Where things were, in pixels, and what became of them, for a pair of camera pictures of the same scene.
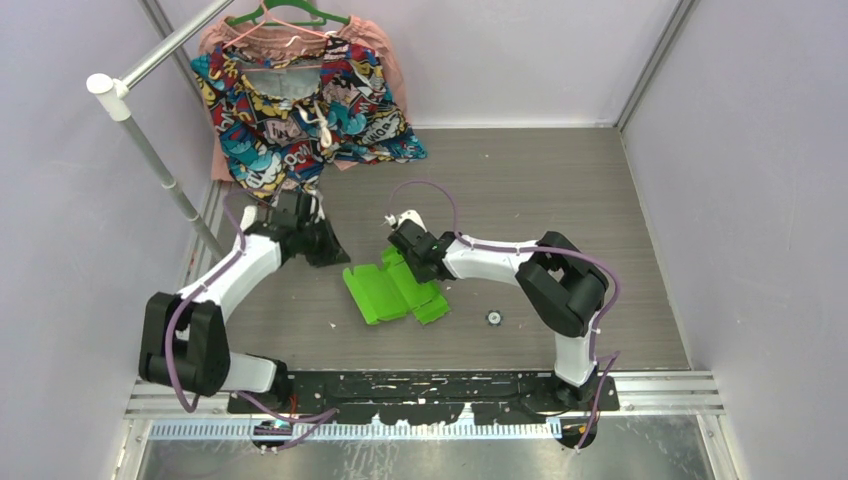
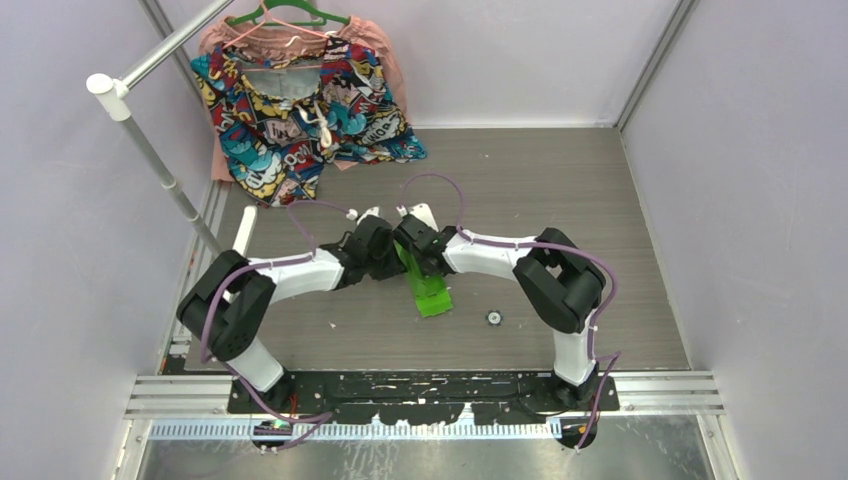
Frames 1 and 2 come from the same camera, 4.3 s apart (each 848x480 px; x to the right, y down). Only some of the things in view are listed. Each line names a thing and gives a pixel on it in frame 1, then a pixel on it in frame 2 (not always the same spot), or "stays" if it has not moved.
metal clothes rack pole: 114,104 stays
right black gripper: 421,277 stays
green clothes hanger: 271,5 stays
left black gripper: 333,253 → 395,268
